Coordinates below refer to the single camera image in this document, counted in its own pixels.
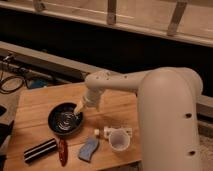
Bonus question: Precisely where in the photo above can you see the blue sponge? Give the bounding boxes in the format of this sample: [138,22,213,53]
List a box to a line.
[78,137,99,162]

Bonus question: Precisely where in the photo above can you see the black object at left edge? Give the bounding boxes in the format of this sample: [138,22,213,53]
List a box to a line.
[0,105,14,147]

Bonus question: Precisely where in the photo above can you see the blue object on floor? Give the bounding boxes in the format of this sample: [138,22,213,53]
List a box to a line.
[28,78,48,89]

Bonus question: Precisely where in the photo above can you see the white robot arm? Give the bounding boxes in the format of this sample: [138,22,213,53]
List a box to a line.
[74,67,203,171]

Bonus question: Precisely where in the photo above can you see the black white striped block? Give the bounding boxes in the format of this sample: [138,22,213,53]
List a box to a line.
[24,138,57,164]

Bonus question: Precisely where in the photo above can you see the black cable loop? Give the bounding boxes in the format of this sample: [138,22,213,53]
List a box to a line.
[0,68,27,95]

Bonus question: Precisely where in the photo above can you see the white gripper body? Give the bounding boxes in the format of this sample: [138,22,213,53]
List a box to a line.
[83,89,102,108]

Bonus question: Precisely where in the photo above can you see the red brown pocket knife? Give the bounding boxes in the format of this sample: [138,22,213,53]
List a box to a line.
[58,139,68,167]

